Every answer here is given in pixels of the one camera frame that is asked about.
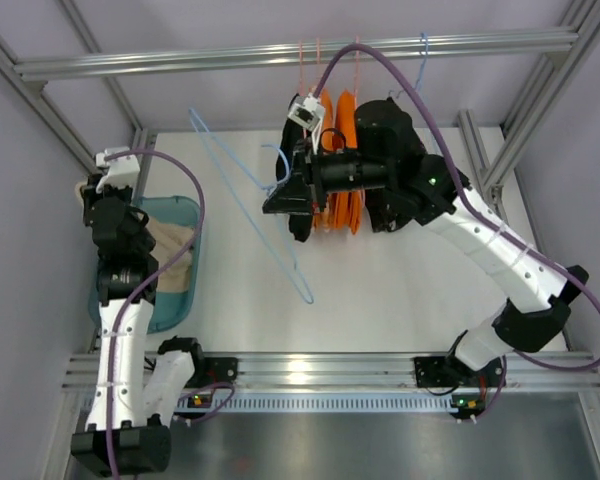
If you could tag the pink hanger of orange garment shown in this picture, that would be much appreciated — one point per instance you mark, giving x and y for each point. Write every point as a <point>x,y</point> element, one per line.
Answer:
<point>356,85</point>

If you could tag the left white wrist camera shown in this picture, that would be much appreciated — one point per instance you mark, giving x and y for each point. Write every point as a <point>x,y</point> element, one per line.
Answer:
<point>119,168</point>

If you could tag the aluminium hanging rail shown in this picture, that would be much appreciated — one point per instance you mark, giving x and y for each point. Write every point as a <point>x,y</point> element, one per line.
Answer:
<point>99,65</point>

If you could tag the beige trousers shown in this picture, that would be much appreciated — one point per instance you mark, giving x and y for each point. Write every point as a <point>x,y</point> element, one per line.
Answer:
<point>172,255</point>

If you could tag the aluminium frame post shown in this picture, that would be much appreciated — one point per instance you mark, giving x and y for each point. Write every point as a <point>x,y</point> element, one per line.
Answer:
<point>83,116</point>
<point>505,202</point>

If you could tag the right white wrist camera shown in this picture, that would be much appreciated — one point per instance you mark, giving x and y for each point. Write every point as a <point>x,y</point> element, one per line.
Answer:
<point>308,112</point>

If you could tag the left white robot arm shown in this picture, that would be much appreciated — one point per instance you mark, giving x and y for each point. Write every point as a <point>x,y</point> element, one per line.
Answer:
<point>127,432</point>

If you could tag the slotted cable duct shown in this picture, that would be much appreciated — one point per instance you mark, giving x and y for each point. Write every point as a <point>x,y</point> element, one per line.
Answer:
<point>245,402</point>

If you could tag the solid orange garment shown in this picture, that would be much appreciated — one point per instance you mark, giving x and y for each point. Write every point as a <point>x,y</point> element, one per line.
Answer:
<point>348,206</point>

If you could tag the left aluminium frame post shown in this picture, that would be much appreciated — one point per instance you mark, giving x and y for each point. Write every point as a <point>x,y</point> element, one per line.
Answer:
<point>83,116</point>

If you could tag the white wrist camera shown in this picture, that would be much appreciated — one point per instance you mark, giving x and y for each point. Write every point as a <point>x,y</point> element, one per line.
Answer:
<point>308,112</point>
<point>119,168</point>

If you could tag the teal plastic bin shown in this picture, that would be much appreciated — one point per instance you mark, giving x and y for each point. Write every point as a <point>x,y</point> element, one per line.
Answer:
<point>170,309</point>

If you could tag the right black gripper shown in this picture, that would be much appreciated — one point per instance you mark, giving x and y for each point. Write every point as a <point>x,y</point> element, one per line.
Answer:
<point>305,170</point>

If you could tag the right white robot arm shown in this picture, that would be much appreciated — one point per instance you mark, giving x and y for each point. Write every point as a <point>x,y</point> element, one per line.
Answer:
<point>377,150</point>

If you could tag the blue hanger of patterned garment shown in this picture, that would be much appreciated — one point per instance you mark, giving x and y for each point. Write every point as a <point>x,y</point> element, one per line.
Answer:
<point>424,54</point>

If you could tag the light blue wire hanger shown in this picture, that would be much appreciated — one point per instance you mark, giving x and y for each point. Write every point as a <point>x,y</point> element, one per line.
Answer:
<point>242,166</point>

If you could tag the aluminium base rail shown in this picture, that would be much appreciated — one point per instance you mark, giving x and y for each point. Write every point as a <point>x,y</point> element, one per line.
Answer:
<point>373,372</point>

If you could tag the orange white patterned garment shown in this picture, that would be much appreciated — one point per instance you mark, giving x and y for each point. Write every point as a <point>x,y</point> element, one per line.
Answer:
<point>325,220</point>

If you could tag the black bleached patterned garment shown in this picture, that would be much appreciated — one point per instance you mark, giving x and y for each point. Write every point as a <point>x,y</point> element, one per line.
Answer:
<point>390,210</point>

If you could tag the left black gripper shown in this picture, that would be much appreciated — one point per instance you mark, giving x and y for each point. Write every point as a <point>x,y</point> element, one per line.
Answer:
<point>93,195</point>

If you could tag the right aluminium frame post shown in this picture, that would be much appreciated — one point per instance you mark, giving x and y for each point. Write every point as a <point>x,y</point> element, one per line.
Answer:
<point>505,202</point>

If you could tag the pink hanger of black garment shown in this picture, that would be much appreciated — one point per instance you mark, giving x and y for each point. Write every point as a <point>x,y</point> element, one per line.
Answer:
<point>304,89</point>

